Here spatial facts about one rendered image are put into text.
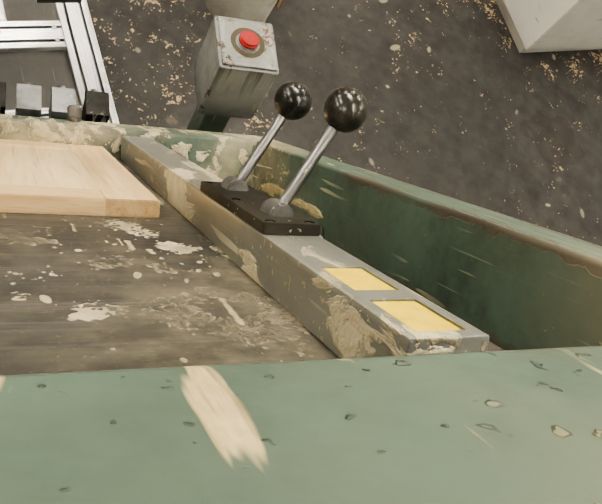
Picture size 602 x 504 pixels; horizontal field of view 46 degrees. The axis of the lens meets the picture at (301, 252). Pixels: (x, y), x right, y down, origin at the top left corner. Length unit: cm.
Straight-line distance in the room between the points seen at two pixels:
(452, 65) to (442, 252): 234
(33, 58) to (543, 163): 198
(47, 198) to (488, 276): 44
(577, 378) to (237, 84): 127
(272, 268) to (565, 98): 291
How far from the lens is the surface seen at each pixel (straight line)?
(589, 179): 321
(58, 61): 217
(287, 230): 55
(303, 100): 69
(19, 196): 75
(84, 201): 76
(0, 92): 143
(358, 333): 40
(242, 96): 144
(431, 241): 77
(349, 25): 290
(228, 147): 129
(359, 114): 59
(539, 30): 323
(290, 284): 49
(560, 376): 17
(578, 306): 61
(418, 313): 40
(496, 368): 16
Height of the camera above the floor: 197
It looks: 59 degrees down
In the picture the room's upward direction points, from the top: 46 degrees clockwise
